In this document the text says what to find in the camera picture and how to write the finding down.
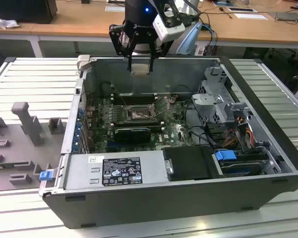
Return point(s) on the blue expansion slot clip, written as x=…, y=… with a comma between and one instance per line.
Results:
x=75, y=148
x=76, y=140
x=80, y=113
x=78, y=129

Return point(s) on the black plastic shroud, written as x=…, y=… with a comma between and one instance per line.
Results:
x=188, y=161

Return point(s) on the black label sticker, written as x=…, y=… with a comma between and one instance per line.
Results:
x=123, y=171

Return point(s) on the blue book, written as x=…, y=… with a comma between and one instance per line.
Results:
x=222, y=3

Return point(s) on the hard disk in blue carrier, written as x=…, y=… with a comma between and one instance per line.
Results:
x=224, y=156

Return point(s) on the white barcode sticker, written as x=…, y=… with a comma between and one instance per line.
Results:
x=96, y=159

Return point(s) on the white paper sheet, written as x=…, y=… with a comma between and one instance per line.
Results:
x=250, y=16

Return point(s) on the white power adapter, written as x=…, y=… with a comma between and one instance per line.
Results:
x=200, y=50

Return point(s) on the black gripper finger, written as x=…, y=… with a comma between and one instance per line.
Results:
x=115, y=37
x=151, y=54

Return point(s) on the crumpled white paper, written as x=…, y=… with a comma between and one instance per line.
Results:
x=5, y=23

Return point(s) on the black box on desk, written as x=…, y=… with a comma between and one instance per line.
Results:
x=22, y=11

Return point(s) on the silver power supply unit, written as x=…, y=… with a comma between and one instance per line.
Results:
x=77, y=171

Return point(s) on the black open PC case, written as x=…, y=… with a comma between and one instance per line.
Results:
x=164, y=203

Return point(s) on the grey parts rack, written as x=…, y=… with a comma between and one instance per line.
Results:
x=15, y=148

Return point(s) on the blue plastic latch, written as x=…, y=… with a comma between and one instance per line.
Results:
x=45, y=175

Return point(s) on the black RAM slot bank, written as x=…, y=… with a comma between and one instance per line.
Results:
x=136, y=122
x=134, y=99

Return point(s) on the black battery holder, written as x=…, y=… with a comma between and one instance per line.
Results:
x=172, y=99

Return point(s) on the black graphics card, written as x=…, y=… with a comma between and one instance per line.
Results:
x=132, y=135

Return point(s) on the white flat keyboard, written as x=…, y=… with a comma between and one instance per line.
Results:
x=114, y=8

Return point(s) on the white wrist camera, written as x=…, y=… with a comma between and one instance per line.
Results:
x=171, y=31

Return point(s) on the dark grey laptop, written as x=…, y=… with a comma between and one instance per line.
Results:
x=285, y=16

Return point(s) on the CPU socket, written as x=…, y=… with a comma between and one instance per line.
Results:
x=139, y=115

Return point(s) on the white framed tablet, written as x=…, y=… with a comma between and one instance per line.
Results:
x=241, y=9

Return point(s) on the silver metal drive cage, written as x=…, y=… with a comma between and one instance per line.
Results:
x=206, y=100

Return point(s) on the pale blue teach pendant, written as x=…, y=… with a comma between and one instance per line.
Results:
x=190, y=37

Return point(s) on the silver CPU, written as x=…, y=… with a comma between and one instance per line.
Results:
x=139, y=69

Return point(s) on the green motherboard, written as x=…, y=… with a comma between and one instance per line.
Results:
x=173, y=134

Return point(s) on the wooden desk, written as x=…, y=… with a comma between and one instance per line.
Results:
x=12, y=31
x=94, y=22

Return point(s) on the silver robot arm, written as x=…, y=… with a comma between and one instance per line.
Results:
x=142, y=48

